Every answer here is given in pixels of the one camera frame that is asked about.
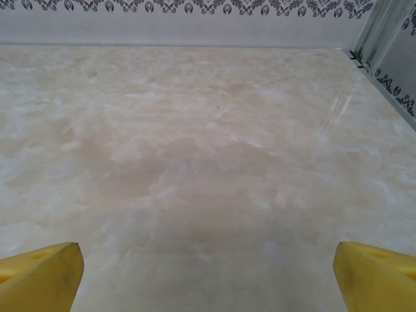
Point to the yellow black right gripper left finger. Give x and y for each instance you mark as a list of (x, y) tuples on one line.
[(39, 279)]

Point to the aluminium frame post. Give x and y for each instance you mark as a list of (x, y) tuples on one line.
[(380, 29)]

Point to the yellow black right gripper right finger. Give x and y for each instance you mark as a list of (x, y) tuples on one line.
[(380, 279)]

